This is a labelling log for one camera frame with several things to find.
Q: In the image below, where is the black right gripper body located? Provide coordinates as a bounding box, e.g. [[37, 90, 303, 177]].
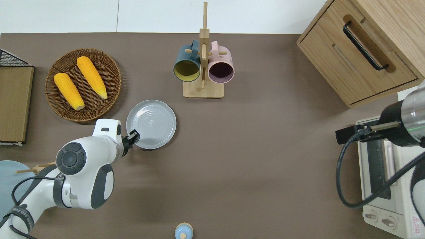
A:
[[357, 123, 381, 142]]

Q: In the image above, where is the yellow corn cob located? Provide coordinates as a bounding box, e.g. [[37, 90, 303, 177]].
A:
[[77, 56, 108, 100], [54, 73, 85, 111]]

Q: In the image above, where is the wooden drawer cabinet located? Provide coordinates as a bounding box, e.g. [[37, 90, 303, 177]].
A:
[[297, 0, 425, 108]]

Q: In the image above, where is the gray round plate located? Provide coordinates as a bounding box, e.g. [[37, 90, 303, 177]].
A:
[[126, 100, 177, 150]]

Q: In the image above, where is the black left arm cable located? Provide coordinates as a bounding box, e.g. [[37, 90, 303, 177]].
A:
[[8, 176, 58, 239]]

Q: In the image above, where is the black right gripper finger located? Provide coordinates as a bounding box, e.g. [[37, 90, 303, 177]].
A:
[[335, 125, 359, 145]]

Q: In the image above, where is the wooden mug tree stand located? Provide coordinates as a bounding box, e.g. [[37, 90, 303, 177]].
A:
[[183, 2, 228, 99]]

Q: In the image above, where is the black cabinet handle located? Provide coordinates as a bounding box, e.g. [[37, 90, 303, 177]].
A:
[[343, 21, 389, 71]]

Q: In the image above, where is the blue bell wooden base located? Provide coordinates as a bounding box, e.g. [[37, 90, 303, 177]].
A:
[[175, 223, 194, 239]]

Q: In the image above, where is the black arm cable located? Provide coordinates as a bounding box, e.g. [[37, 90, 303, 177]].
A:
[[336, 133, 425, 209], [8, 176, 58, 239]]

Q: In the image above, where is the white toaster oven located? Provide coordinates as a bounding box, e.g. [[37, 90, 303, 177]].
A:
[[356, 116, 425, 239]]

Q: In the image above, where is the light blue plate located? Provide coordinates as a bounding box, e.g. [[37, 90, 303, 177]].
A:
[[0, 160, 36, 219]]

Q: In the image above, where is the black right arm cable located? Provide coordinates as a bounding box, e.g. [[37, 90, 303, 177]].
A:
[[336, 133, 425, 209]]

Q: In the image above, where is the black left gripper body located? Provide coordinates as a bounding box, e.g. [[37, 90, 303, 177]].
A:
[[121, 134, 134, 157]]

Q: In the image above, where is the brown wicker basket tray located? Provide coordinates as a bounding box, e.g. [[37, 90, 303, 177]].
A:
[[45, 48, 122, 122]]

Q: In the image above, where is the teal mug yellow inside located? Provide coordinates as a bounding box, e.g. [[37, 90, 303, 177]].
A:
[[173, 40, 202, 82]]

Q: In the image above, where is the pink mug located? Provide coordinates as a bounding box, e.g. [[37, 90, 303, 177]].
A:
[[208, 41, 235, 84]]

